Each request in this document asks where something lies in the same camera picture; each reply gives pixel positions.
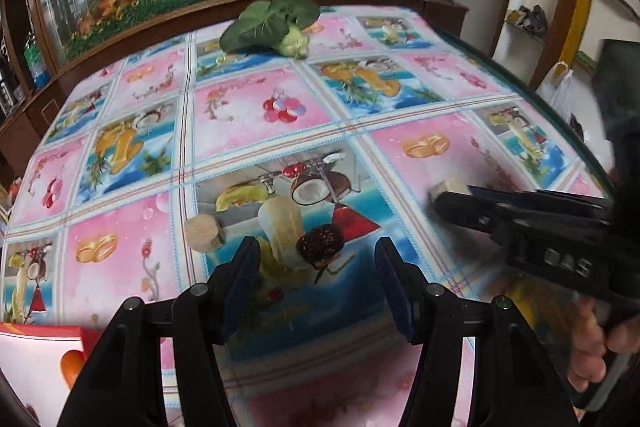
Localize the red gift box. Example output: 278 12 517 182
0 322 107 410

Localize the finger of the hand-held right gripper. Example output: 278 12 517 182
467 186 613 214
434 191 542 236

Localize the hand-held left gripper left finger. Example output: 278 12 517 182
55 237 262 427

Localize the printed fruit tablecloth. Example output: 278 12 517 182
0 4 617 427

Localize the orange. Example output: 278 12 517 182
60 349 87 390

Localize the beige sugarcane piece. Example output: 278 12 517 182
183 214 226 253
430 177 473 200

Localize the pair of dark shoes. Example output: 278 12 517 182
506 5 548 35

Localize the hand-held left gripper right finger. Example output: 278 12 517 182
375 237 581 427

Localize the green plastic bottle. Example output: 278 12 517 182
24 34 51 88

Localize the wrinkled red date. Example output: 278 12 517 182
296 225 346 264

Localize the person's right hand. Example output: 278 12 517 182
569 299 640 393

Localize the green bok choy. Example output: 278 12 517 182
220 0 321 58

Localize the white plastic bag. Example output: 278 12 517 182
536 62 576 120

